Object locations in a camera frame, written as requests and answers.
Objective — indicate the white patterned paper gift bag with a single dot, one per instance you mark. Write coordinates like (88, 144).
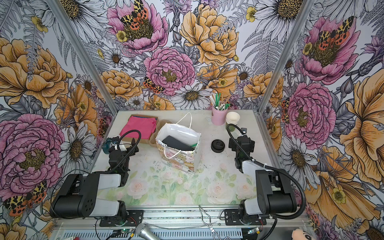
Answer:
(186, 161)

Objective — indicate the stack of pulp carriers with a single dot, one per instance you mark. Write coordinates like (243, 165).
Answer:
(159, 125)

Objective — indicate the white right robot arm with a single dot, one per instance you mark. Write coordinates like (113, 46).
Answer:
(279, 195)

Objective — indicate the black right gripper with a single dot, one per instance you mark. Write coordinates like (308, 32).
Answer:
(232, 143)

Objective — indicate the green straws bundle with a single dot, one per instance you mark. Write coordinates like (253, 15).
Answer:
(218, 103)

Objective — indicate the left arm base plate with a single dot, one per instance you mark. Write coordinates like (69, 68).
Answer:
(131, 219)

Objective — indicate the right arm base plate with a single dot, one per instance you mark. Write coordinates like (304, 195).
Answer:
(237, 217)

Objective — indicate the brown cardboard tray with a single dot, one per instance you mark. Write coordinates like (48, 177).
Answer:
(141, 139)

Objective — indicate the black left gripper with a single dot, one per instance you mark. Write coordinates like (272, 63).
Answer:
(132, 152)

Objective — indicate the black paper napkin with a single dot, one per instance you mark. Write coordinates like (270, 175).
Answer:
(171, 142)

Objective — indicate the stack of paper cups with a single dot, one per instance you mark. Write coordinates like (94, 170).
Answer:
(232, 118)

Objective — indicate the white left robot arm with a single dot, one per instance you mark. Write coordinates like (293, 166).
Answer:
(78, 196)

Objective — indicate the silver microphone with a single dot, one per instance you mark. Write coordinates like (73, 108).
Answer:
(144, 232)

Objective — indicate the pink plush toy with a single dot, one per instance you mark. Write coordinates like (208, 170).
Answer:
(299, 234)

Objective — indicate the pink straw holder cup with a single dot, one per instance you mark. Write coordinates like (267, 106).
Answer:
(219, 116)

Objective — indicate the teal alarm clock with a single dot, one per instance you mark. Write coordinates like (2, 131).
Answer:
(107, 144)

